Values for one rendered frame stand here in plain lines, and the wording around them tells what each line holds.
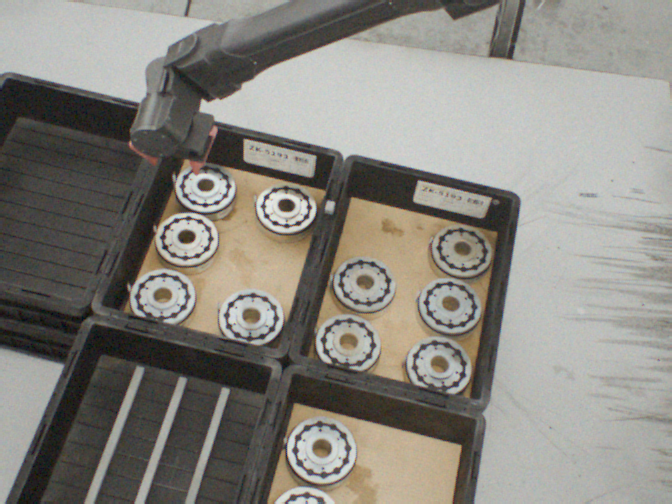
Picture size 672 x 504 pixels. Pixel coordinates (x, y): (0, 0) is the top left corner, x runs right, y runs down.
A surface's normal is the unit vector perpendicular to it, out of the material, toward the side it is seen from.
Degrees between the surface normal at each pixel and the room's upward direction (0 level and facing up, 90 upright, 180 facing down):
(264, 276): 0
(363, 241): 0
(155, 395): 0
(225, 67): 96
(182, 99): 46
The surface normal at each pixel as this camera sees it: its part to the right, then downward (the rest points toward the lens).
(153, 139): -0.11, 0.84
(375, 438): 0.08, -0.52
